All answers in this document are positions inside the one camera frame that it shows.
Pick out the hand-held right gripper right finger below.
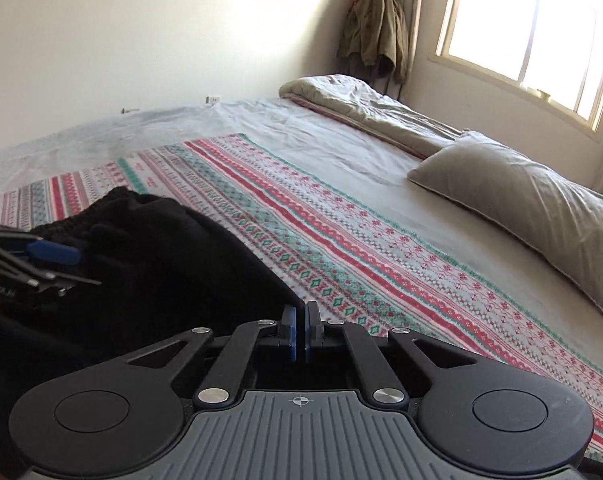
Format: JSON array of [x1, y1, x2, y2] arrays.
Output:
[[304, 300, 477, 407]]

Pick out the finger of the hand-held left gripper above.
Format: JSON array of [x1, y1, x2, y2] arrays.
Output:
[[0, 241, 80, 265], [12, 266, 103, 297]]

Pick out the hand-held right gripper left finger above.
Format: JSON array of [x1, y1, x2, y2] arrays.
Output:
[[125, 304, 299, 409]]

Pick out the black pants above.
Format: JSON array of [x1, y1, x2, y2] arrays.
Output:
[[0, 186, 308, 401]]

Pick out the red green patterned blanket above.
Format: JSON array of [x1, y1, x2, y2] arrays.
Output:
[[0, 132, 603, 477]]

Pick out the beige rumpled duvet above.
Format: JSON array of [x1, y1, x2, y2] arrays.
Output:
[[278, 74, 478, 161]]

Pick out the grey pillow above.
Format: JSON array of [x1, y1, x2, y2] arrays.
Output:
[[407, 131, 603, 330]]

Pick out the hanging olive jackets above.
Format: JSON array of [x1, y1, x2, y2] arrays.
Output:
[[337, 0, 410, 84]]

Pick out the window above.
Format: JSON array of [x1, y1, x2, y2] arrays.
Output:
[[434, 0, 603, 134]]

